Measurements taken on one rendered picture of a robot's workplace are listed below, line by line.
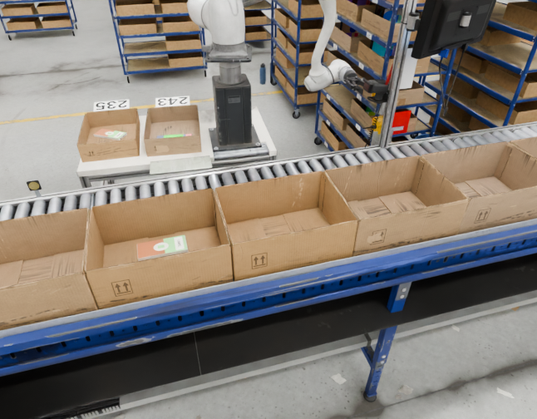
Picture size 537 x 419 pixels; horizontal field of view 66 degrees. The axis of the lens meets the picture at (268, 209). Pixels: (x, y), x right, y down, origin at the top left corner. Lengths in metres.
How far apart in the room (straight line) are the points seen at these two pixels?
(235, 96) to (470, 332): 1.72
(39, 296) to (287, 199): 0.83
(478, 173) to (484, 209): 0.37
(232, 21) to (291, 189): 0.89
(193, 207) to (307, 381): 1.08
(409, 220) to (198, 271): 0.68
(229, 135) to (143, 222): 0.91
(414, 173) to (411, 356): 1.00
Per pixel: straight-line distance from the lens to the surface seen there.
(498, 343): 2.52
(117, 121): 2.59
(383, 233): 1.37
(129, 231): 1.47
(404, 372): 2.24
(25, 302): 1.28
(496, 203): 1.58
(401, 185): 1.70
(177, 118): 2.54
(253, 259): 1.24
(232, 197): 1.43
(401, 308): 1.62
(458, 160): 1.80
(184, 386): 1.82
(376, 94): 2.21
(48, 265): 1.52
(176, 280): 1.24
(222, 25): 2.04
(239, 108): 2.16
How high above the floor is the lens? 1.84
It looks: 38 degrees down
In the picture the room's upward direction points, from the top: straight up
